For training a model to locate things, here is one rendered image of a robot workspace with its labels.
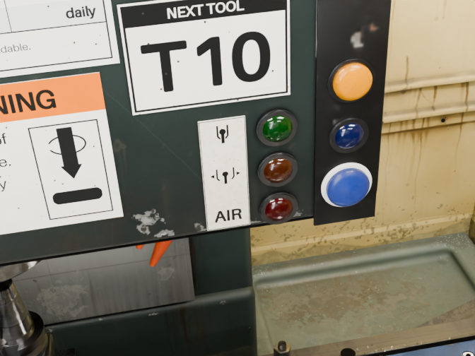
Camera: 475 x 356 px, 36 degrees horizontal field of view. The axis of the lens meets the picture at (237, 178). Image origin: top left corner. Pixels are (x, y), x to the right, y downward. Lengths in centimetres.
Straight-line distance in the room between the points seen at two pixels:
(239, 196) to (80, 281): 91
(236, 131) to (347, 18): 10
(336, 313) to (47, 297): 76
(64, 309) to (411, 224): 97
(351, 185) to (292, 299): 139
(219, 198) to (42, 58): 15
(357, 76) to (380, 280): 151
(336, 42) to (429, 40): 127
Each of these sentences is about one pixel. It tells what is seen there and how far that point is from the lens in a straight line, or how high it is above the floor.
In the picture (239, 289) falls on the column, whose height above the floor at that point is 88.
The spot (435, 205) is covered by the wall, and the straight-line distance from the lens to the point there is 199.
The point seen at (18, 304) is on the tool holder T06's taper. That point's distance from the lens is 81.
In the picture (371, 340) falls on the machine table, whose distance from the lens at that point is 136.
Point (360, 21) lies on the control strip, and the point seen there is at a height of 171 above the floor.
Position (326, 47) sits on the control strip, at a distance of 46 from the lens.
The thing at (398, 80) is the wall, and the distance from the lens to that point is 174.
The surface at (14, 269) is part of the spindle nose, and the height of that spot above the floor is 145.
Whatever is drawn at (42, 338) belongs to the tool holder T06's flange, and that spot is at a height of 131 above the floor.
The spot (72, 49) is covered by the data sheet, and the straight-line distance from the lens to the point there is 44.
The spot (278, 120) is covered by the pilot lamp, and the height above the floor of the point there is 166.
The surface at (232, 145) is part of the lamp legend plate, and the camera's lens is 47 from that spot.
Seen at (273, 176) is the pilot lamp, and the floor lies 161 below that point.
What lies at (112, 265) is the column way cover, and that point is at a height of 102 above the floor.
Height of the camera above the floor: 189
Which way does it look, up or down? 34 degrees down
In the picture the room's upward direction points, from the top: 3 degrees counter-clockwise
